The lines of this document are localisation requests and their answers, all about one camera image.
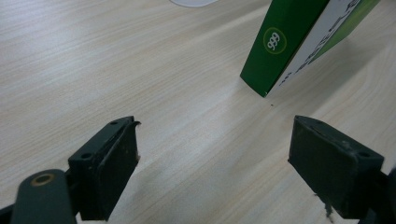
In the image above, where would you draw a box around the green and white carton box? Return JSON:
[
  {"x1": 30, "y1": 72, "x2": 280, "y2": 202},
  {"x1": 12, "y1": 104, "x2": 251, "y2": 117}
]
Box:
[{"x1": 239, "y1": 0, "x2": 381, "y2": 98}]

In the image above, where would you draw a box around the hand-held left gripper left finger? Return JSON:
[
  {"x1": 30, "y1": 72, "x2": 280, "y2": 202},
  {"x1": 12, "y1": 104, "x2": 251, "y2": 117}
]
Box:
[{"x1": 67, "y1": 116, "x2": 142, "y2": 222}]

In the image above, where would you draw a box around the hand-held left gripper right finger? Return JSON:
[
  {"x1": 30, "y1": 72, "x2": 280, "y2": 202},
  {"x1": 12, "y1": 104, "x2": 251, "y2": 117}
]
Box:
[{"x1": 287, "y1": 115, "x2": 385, "y2": 220}]

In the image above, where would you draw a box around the white round object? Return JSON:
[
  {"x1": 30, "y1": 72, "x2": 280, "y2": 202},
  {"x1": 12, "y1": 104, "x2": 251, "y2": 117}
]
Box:
[{"x1": 169, "y1": 0, "x2": 219, "y2": 8}]

